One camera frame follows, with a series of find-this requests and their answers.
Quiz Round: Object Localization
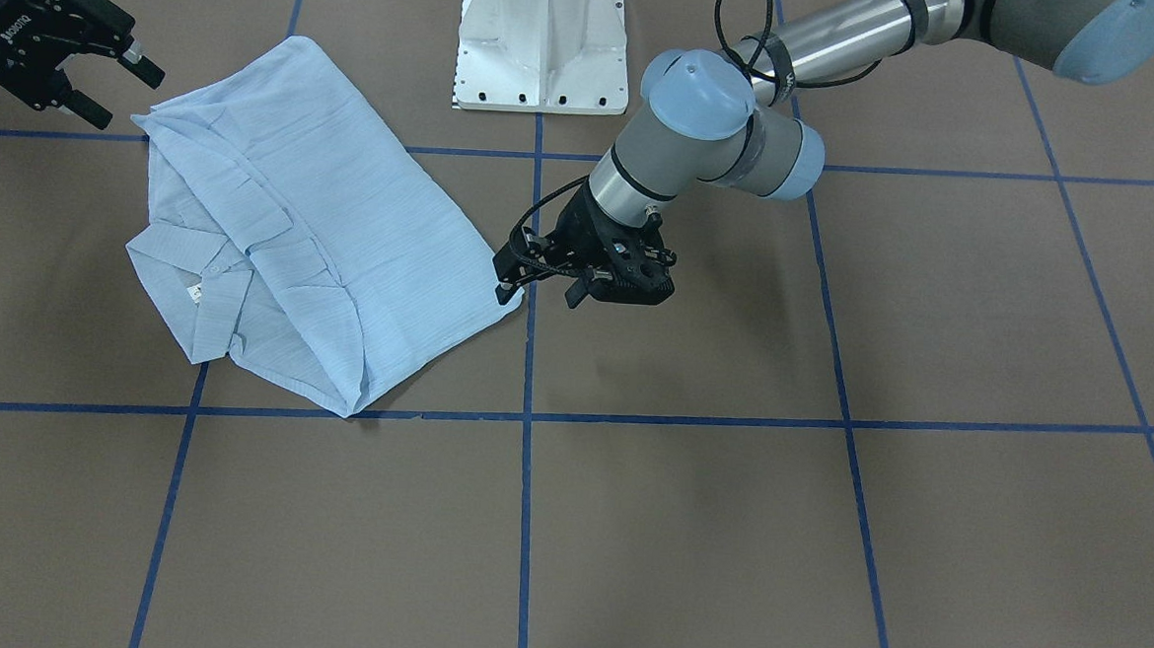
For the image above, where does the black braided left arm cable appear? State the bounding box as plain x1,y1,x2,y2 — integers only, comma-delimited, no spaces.
710,0,887,95

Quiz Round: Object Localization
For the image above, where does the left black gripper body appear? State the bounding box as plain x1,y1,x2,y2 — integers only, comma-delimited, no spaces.
493,183,679,306

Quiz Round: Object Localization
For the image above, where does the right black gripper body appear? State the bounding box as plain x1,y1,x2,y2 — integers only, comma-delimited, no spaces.
0,0,143,111

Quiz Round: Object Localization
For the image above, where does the light blue button shirt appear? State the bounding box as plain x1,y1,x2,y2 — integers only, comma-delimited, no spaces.
125,36,520,419

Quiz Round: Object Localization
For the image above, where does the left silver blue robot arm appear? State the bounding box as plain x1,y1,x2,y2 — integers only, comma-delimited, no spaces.
490,0,1154,307

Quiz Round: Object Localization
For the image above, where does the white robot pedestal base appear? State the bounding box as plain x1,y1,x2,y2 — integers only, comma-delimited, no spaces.
454,0,629,116

